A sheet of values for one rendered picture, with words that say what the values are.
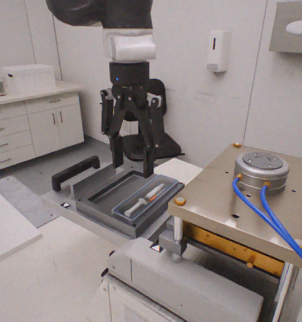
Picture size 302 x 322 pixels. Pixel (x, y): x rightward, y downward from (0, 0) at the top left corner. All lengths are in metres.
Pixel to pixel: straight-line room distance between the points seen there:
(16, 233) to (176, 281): 0.62
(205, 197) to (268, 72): 1.61
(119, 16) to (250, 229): 0.37
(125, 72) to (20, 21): 3.02
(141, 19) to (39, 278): 0.65
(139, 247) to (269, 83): 1.63
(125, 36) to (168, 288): 0.40
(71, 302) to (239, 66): 1.72
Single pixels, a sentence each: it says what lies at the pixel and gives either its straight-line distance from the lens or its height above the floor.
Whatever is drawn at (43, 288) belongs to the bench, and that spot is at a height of 0.75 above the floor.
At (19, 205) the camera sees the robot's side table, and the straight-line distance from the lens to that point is 1.11.
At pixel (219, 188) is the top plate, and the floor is 1.11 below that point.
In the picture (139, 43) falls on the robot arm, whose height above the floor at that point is 1.31.
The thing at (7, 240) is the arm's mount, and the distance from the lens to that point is 0.94.
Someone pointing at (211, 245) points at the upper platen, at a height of 1.04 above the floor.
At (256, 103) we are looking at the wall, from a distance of 2.02.
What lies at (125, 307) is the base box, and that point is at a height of 0.88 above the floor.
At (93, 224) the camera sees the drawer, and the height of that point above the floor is 0.97.
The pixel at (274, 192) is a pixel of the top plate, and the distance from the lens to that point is 0.45.
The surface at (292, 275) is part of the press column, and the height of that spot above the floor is 1.07.
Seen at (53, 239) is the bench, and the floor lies 0.75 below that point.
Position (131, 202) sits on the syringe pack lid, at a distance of 0.58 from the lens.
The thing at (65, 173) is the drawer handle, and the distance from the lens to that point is 0.71.
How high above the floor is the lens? 1.34
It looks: 26 degrees down
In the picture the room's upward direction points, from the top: straight up
